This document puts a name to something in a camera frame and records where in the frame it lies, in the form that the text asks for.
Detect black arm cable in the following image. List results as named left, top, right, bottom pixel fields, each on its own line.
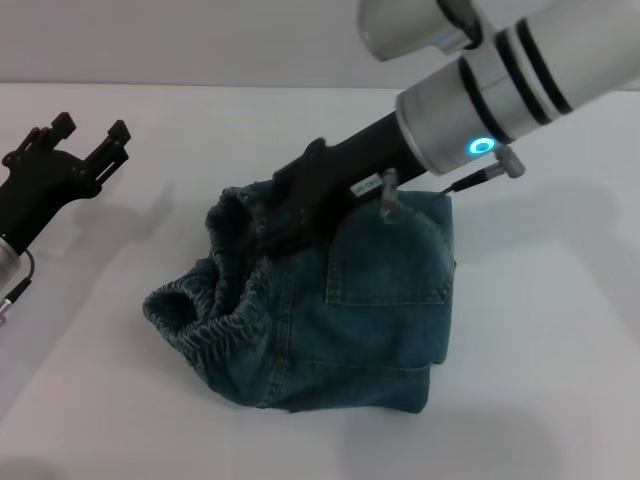
left=0, top=249, right=36, bottom=314
left=434, top=144, right=526, bottom=199

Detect blue denim shorts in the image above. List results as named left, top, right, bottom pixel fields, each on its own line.
left=142, top=182, right=459, bottom=415

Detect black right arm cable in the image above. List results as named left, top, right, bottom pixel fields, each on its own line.
left=434, top=144, right=526, bottom=199

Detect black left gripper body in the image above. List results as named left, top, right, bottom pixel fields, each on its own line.
left=0, top=146, right=99, bottom=249

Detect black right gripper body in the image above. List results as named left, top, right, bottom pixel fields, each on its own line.
left=272, top=112, right=427, bottom=237

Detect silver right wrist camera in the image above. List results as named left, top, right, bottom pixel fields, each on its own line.
left=357, top=0, right=484, bottom=63

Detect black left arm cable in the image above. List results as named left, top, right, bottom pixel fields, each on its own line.
left=0, top=249, right=36, bottom=314

